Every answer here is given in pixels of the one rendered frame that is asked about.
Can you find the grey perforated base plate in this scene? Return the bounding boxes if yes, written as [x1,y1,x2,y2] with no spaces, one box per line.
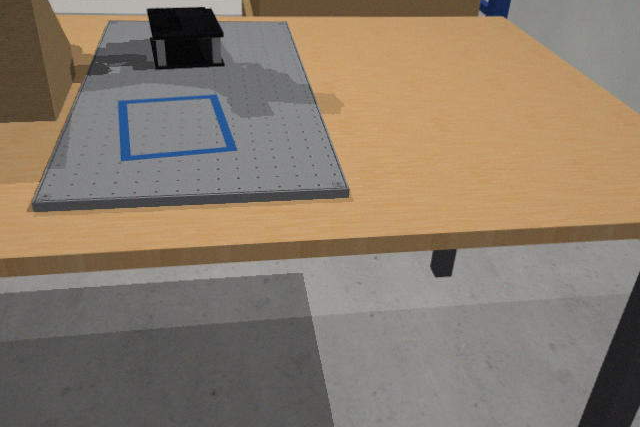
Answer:
[32,20,350,212]

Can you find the blue tape rectangle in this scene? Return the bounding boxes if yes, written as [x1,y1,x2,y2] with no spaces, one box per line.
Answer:
[118,95,238,161]

